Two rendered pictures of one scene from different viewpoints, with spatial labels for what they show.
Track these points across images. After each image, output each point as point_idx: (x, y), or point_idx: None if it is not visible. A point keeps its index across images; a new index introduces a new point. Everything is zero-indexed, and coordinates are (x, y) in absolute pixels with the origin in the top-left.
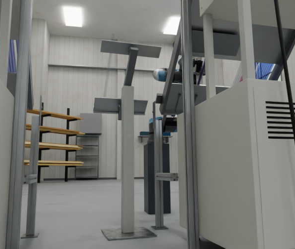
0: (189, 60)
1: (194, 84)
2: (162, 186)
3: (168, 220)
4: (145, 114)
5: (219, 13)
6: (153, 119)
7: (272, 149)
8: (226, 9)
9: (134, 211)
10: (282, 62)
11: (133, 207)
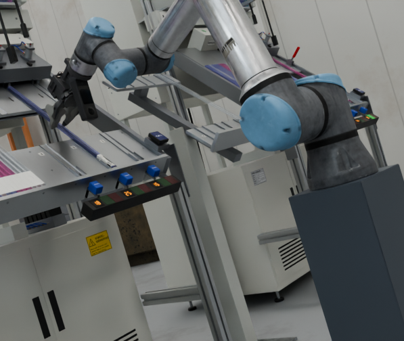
0: None
1: (86, 120)
2: (205, 312)
3: None
4: (210, 151)
5: (2, 131)
6: (182, 179)
7: None
8: None
9: (228, 326)
10: None
11: (226, 320)
